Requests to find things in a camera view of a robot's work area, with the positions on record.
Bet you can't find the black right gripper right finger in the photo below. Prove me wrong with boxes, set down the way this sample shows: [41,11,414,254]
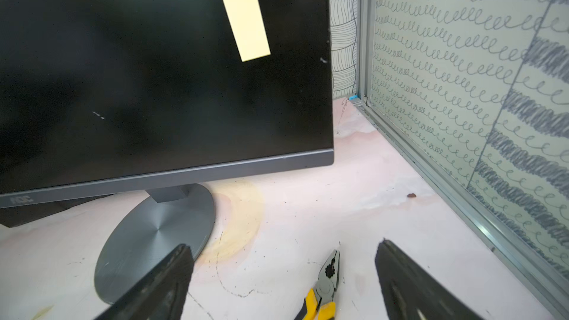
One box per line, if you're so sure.
[375,239,481,320]

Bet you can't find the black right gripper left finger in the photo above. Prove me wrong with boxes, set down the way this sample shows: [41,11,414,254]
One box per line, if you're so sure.
[98,244,194,320]

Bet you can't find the yellow sticky note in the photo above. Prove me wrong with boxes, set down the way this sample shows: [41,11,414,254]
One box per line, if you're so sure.
[222,0,271,62]

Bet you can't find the grey round monitor stand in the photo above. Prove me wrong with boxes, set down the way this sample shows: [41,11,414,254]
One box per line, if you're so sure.
[94,184,216,304]

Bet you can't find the black AOC computer monitor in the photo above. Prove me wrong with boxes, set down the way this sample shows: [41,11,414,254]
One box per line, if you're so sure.
[1,0,333,228]

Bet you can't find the yellow black pliers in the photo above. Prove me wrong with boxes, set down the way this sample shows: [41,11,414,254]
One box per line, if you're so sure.
[294,250,340,320]

